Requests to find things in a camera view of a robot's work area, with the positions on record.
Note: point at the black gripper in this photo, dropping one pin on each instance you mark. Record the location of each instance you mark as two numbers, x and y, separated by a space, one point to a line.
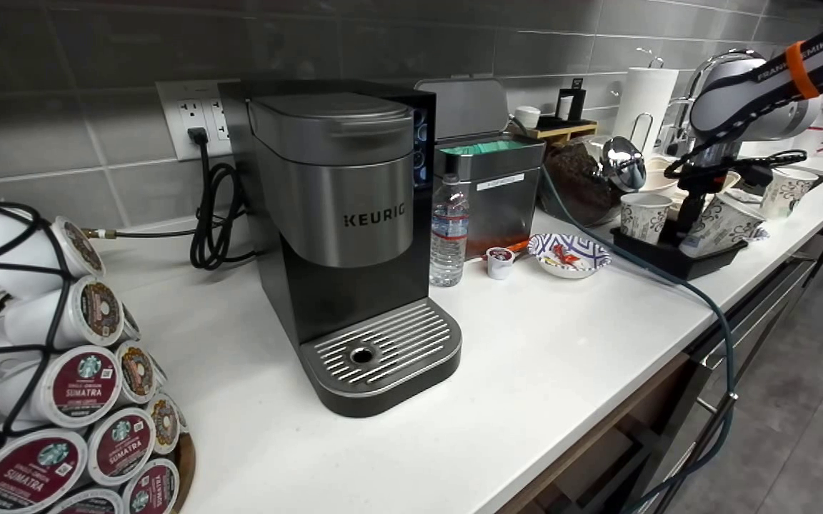
692 175

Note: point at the white bowl with utensils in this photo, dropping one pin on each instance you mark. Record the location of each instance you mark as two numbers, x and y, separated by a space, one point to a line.
658 173

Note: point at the chrome paper towel holder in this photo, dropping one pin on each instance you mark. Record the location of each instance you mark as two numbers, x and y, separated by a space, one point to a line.
641 133

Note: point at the white paper towel roll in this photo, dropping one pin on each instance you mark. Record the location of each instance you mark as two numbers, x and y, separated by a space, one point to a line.
645 95

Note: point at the black bottle set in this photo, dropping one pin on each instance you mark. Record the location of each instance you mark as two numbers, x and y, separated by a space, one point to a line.
572 102

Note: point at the silver box green top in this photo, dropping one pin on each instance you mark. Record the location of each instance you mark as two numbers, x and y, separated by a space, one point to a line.
507 189

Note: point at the small white cup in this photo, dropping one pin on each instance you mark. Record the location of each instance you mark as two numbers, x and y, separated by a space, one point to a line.
527 116

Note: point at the clear plastic water bottle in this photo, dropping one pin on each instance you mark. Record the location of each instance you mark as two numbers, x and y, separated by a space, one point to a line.
449 225

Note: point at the grey plastic box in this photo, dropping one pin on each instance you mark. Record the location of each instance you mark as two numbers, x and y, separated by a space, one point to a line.
464 105

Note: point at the silver black Keurig coffee machine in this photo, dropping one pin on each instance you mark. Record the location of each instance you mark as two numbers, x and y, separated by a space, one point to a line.
357 209

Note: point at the white K-cup brown lid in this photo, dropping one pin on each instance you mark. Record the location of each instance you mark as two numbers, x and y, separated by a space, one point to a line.
99 309
166 423
78 247
135 372

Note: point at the white K-cup red Starbucks lid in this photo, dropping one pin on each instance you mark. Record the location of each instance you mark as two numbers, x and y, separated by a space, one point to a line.
152 489
29 472
122 447
84 385

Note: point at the white wall outlet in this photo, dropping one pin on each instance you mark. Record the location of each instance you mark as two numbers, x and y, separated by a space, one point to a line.
179 109

